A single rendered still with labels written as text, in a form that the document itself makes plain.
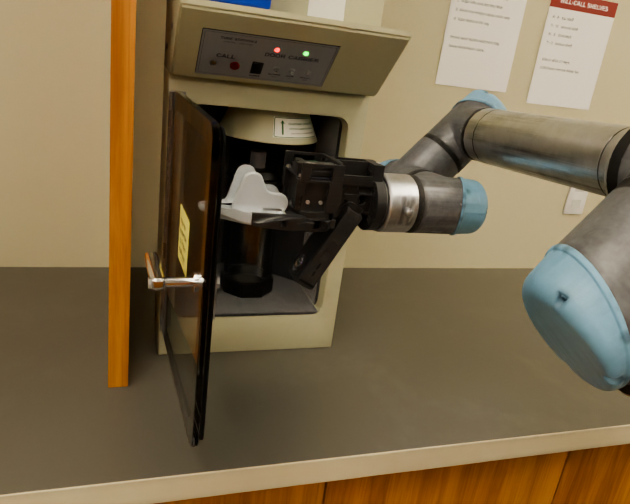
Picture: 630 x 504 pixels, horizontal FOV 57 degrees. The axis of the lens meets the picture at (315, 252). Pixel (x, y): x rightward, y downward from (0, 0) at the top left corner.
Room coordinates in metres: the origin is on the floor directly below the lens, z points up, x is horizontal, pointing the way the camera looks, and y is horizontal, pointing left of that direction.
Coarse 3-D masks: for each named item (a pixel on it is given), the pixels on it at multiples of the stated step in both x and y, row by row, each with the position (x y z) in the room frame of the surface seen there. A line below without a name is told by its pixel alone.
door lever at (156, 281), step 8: (152, 256) 0.65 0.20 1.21; (152, 264) 0.63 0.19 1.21; (160, 264) 0.64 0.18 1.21; (152, 272) 0.61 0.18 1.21; (160, 272) 0.61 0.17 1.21; (192, 272) 0.62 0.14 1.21; (152, 280) 0.59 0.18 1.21; (160, 280) 0.59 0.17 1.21; (168, 280) 0.60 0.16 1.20; (176, 280) 0.60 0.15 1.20; (184, 280) 0.61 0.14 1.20; (192, 280) 0.61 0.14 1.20; (152, 288) 0.59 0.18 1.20; (160, 288) 0.59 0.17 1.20; (192, 288) 0.61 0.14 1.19
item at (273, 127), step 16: (240, 112) 0.97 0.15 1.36; (256, 112) 0.96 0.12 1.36; (272, 112) 0.96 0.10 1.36; (288, 112) 0.97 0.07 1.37; (224, 128) 0.97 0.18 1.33; (240, 128) 0.95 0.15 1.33; (256, 128) 0.94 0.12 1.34; (272, 128) 0.95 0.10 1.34; (288, 128) 0.96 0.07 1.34; (304, 128) 0.98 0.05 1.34; (288, 144) 0.95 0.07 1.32; (304, 144) 0.97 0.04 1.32
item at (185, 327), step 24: (192, 120) 0.69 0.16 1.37; (192, 144) 0.68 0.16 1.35; (216, 144) 0.58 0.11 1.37; (192, 168) 0.67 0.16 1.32; (216, 168) 0.58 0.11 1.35; (192, 192) 0.66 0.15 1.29; (216, 192) 0.58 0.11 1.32; (192, 216) 0.65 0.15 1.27; (168, 240) 0.83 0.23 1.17; (192, 240) 0.64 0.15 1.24; (168, 264) 0.82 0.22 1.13; (192, 264) 0.64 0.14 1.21; (168, 288) 0.81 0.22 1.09; (168, 312) 0.80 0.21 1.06; (192, 312) 0.62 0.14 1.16; (168, 336) 0.79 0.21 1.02; (192, 336) 0.61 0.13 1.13; (192, 360) 0.60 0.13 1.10; (192, 384) 0.59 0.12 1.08; (192, 408) 0.58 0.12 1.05; (192, 432) 0.57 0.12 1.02
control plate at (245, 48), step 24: (216, 48) 0.82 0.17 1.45; (240, 48) 0.83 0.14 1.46; (264, 48) 0.84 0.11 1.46; (288, 48) 0.84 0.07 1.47; (312, 48) 0.85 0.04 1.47; (336, 48) 0.86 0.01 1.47; (216, 72) 0.85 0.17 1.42; (240, 72) 0.86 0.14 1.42; (264, 72) 0.87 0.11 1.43; (288, 72) 0.88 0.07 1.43; (312, 72) 0.89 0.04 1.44
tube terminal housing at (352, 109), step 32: (288, 0) 0.93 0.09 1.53; (352, 0) 0.96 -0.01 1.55; (192, 96) 0.88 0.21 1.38; (224, 96) 0.90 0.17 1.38; (256, 96) 0.91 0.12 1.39; (288, 96) 0.93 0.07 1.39; (320, 96) 0.95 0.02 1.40; (352, 96) 0.97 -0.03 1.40; (352, 128) 0.97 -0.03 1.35; (160, 192) 0.95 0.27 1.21; (160, 224) 0.92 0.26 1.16; (160, 256) 0.89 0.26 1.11; (320, 288) 0.99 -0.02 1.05; (224, 320) 0.91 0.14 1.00; (256, 320) 0.93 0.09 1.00; (288, 320) 0.95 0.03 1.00; (320, 320) 0.97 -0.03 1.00; (160, 352) 0.87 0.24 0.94
